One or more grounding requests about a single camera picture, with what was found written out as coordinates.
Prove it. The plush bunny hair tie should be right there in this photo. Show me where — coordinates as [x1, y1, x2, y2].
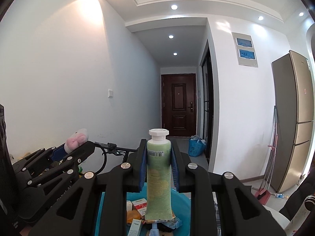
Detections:
[63, 128, 89, 154]

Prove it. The green cream tube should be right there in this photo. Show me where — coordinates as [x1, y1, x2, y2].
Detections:
[145, 128, 173, 222]

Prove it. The red dustpan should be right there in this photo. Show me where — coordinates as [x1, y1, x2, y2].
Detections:
[254, 189, 271, 205]

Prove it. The red white cigarette pack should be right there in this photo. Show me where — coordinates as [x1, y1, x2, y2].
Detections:
[132, 198, 147, 217]

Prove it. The white patterned cylinder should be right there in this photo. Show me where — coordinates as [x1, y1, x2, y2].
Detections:
[284, 195, 314, 236]

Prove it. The small teal white carton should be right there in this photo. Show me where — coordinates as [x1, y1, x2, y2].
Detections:
[128, 218, 143, 236]

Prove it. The blue plastic basin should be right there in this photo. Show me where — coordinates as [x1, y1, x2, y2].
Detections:
[93, 183, 191, 235]

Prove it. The small blue lotion bottle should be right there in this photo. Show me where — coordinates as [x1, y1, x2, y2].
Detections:
[149, 223, 160, 236]

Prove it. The blue shopping bag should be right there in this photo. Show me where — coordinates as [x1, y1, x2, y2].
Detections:
[188, 135, 207, 157]

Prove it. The dark brown entrance door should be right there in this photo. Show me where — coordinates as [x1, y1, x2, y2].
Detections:
[161, 74, 196, 137]

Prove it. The gold refrigerator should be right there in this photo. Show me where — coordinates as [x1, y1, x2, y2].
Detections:
[271, 51, 314, 193]

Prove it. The white wall switch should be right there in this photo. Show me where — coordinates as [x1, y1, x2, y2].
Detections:
[108, 89, 113, 98]

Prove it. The wall electrical panel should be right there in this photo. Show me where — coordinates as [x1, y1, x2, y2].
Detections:
[232, 32, 258, 68]

